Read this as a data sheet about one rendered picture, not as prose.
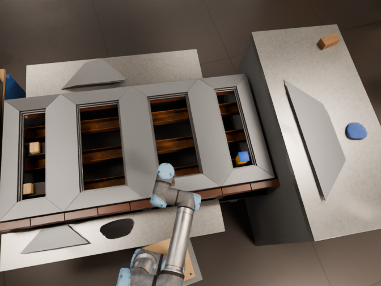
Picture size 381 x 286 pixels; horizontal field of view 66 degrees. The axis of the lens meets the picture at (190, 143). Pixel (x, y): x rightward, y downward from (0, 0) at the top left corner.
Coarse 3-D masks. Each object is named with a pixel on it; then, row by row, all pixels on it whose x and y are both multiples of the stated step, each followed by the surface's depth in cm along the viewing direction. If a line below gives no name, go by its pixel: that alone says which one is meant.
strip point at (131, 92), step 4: (132, 88) 190; (128, 92) 189; (132, 92) 189; (136, 92) 189; (140, 92) 190; (124, 96) 188; (128, 96) 188; (132, 96) 188; (136, 96) 188; (140, 96) 189
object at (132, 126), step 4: (136, 120) 182; (140, 120) 183; (144, 120) 183; (148, 120) 183; (124, 124) 181; (128, 124) 181; (132, 124) 181; (136, 124) 182; (140, 124) 182; (144, 124) 182; (148, 124) 182; (124, 128) 180; (128, 128) 180; (132, 128) 180; (136, 128) 181; (140, 128) 181; (144, 128) 181; (148, 128) 181; (124, 132) 179; (128, 132) 179; (132, 132) 180
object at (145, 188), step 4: (136, 184) 168; (140, 184) 169; (144, 184) 169; (148, 184) 169; (152, 184) 169; (132, 188) 167; (136, 188) 168; (140, 188) 168; (144, 188) 168; (148, 188) 168; (152, 188) 168; (140, 192) 167; (144, 192) 167; (148, 192) 167
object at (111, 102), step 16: (160, 96) 191; (176, 96) 194; (32, 112) 182; (80, 112) 186; (240, 112) 193; (80, 128) 181; (192, 128) 186; (80, 144) 177; (80, 160) 172; (80, 176) 169; (176, 176) 175; (80, 192) 165
